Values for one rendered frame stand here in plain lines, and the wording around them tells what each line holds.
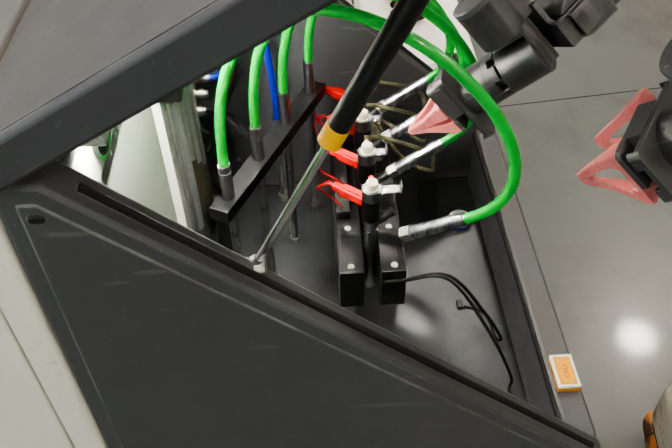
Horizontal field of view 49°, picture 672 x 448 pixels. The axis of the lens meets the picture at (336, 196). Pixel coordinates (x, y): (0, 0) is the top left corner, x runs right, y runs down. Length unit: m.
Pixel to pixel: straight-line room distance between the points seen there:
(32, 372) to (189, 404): 0.15
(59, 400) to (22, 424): 0.07
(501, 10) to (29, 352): 0.59
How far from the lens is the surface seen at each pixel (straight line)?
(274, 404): 0.79
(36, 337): 0.72
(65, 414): 0.83
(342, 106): 0.53
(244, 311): 0.66
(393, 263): 1.10
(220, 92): 0.92
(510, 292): 1.21
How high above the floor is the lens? 1.81
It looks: 44 degrees down
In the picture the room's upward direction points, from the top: 1 degrees counter-clockwise
